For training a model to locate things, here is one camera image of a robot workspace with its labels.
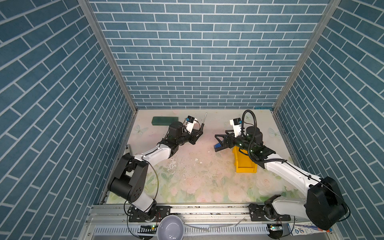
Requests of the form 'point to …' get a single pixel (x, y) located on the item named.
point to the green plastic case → (164, 120)
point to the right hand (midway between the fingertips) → (219, 132)
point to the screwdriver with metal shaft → (205, 117)
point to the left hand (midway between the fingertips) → (202, 132)
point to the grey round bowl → (170, 227)
